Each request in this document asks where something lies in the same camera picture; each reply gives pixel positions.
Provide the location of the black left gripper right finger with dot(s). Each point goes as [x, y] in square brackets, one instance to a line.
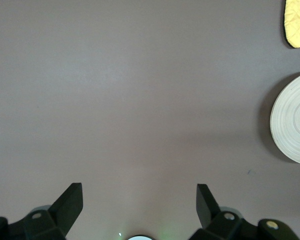
[210, 217]

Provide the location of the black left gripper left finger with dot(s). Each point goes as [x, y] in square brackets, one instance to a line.
[62, 215]

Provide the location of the brown table cover sheet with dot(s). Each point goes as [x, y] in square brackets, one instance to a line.
[140, 100]

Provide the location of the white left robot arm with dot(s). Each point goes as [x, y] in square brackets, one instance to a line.
[140, 238]

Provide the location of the round light wooden plate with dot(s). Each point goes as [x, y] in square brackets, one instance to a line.
[293, 120]

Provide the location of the yellow quilted oven mitt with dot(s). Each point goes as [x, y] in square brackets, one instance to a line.
[298, 25]

